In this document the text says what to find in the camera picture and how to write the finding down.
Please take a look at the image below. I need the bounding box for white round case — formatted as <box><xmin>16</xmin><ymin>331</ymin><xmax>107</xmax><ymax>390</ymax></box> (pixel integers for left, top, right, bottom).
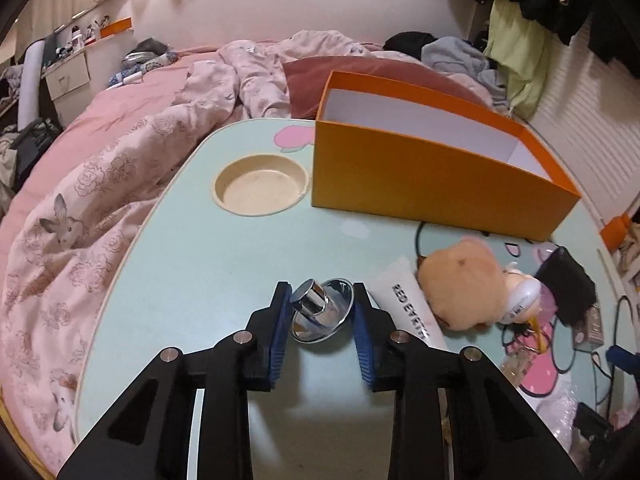
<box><xmin>500</xmin><ymin>275</ymin><xmax>543</xmax><ymax>325</ymax></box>

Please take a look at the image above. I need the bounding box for small orange shelf box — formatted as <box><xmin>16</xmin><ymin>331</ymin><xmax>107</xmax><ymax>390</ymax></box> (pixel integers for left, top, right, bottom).
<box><xmin>99</xmin><ymin>17</ymin><xmax>133</xmax><ymax>39</ymax></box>

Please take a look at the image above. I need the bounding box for white squeeze tube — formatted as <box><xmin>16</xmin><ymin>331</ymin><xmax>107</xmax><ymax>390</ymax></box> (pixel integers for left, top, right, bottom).
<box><xmin>367</xmin><ymin>255</ymin><xmax>448</xmax><ymax>351</ymax></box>

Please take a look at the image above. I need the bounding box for pink floral blanket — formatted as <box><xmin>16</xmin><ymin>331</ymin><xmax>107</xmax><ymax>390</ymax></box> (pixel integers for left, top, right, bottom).
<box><xmin>0</xmin><ymin>30</ymin><xmax>401</xmax><ymax>476</ymax></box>

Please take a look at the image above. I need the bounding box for grey clothing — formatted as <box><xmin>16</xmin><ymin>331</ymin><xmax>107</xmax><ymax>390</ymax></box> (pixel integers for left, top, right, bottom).
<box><xmin>420</xmin><ymin>37</ymin><xmax>511</xmax><ymax>101</ymax></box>

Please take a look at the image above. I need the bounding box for black clothing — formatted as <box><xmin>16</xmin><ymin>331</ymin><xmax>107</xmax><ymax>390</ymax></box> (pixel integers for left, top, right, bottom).
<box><xmin>382</xmin><ymin>31</ymin><xmax>438</xmax><ymax>53</ymax></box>

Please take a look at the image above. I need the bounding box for group of small shelf bottles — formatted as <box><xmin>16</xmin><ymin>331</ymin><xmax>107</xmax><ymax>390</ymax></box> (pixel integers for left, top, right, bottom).
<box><xmin>55</xmin><ymin>15</ymin><xmax>111</xmax><ymax>56</ymax></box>

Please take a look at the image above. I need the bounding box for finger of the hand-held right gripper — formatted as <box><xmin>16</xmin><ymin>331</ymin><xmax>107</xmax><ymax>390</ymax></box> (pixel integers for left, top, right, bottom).
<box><xmin>606</xmin><ymin>345</ymin><xmax>640</xmax><ymax>376</ymax></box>
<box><xmin>572</xmin><ymin>402</ymin><xmax>640</xmax><ymax>461</ymax></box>

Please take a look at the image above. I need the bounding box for black bag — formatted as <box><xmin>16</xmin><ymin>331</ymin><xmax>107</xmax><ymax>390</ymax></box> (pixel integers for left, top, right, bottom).
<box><xmin>10</xmin><ymin>117</ymin><xmax>63</xmax><ymax>196</ymax></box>

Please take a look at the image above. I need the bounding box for beige cloth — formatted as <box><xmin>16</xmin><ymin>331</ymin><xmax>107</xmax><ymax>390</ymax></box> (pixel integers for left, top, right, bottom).
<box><xmin>617</xmin><ymin>222</ymin><xmax>640</xmax><ymax>286</ymax></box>

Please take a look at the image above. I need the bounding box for orange cardboard box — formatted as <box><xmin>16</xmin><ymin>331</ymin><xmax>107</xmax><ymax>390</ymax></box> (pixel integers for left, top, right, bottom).
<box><xmin>310</xmin><ymin>71</ymin><xmax>583</xmax><ymax>243</ymax></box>

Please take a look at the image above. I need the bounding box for chrome metal knob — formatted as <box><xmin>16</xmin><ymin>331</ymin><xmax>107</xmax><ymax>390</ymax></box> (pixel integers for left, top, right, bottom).
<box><xmin>289</xmin><ymin>276</ymin><xmax>357</xmax><ymax>345</ymax></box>

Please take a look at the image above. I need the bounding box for white roll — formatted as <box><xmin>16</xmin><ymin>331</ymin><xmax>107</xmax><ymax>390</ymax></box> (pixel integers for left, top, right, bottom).
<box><xmin>17</xmin><ymin>42</ymin><xmax>48</xmax><ymax>131</ymax></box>

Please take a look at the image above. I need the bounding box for maroon pillow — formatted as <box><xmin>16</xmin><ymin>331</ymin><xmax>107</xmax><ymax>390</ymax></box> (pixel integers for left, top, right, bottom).
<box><xmin>281</xmin><ymin>56</ymin><xmax>496</xmax><ymax>121</ymax></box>

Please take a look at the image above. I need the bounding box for white drawer cabinet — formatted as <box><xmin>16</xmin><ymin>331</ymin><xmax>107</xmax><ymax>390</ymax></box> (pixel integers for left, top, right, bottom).
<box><xmin>42</xmin><ymin>52</ymin><xmax>92</xmax><ymax>101</ymax></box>

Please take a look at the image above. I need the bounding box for hanging green cloth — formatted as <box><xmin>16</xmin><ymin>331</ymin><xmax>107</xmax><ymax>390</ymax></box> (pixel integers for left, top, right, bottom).
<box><xmin>482</xmin><ymin>0</ymin><xmax>553</xmax><ymax>121</ymax></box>

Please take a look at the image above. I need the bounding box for clear glass perfume bottle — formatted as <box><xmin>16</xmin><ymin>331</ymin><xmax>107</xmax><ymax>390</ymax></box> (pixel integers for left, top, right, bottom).
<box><xmin>501</xmin><ymin>317</ymin><xmax>551</xmax><ymax>388</ymax></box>

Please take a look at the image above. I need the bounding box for patterned cloth pile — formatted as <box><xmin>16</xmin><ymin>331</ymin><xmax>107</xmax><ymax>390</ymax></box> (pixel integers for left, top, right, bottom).
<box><xmin>107</xmin><ymin>37</ymin><xmax>178</xmax><ymax>91</ymax></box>

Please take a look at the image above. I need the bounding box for tan plush toy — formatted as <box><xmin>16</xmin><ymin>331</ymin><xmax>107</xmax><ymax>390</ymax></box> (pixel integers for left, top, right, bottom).
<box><xmin>416</xmin><ymin>236</ymin><xmax>526</xmax><ymax>333</ymax></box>

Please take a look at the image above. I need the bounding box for clear plastic bag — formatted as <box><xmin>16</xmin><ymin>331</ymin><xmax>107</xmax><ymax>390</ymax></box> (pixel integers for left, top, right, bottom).
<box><xmin>540</xmin><ymin>380</ymin><xmax>601</xmax><ymax>453</ymax></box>

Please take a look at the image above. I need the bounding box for black cable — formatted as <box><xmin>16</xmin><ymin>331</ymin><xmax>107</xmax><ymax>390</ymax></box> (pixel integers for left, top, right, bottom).
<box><xmin>592</xmin><ymin>295</ymin><xmax>640</xmax><ymax>421</ymax></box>

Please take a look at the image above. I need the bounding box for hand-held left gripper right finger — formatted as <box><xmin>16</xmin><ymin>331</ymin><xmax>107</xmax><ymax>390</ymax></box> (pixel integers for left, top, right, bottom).
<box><xmin>351</xmin><ymin>282</ymin><xmax>583</xmax><ymax>480</ymax></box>

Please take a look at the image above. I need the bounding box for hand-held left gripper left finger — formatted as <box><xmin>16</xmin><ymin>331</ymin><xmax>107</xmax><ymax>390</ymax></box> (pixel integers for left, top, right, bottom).
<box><xmin>57</xmin><ymin>281</ymin><xmax>293</xmax><ymax>480</ymax></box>

